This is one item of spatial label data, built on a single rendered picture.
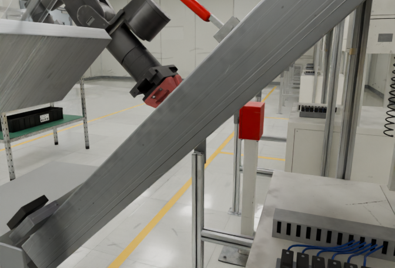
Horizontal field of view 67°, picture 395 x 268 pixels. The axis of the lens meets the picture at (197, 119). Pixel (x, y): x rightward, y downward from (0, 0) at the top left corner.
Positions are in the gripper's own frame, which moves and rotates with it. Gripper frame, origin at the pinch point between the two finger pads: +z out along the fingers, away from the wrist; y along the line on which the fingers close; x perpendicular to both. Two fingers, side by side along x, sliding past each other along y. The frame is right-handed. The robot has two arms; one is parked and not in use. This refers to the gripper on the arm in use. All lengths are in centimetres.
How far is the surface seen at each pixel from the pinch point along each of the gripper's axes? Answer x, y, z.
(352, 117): -19, 48, 31
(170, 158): -4.4, -21.2, 4.9
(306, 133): 8, 124, 42
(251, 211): 46, 82, 48
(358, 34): -35, 49, 13
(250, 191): 39, 83, 40
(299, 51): -22.2, -21.2, 5.7
